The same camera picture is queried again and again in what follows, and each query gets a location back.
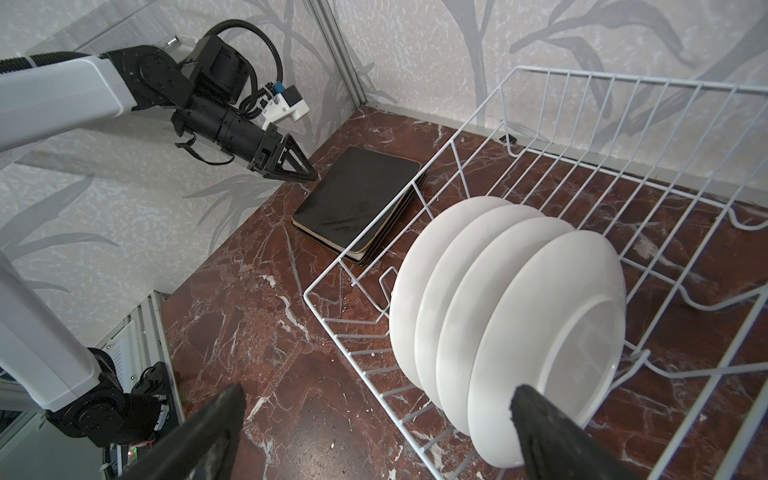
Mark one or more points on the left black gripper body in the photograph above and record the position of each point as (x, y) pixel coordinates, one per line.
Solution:
(268, 157)

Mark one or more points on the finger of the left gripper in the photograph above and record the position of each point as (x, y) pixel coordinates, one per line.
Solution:
(291, 164)

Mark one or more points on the white round plate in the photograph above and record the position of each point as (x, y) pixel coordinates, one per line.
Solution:
(474, 302)
(465, 229)
(416, 270)
(559, 327)

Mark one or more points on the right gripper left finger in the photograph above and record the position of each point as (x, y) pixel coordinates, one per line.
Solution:
(203, 447)

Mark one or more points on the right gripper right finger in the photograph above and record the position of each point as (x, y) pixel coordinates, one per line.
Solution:
(554, 447)

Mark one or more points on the white wire dish rack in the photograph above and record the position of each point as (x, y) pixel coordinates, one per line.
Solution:
(674, 174)

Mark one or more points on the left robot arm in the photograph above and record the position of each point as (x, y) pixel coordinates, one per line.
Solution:
(214, 94)

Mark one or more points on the square floral plate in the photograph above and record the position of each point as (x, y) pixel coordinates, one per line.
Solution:
(354, 219)
(381, 243)

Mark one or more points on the aluminium mounting rail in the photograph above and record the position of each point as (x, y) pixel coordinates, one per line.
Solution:
(135, 345)

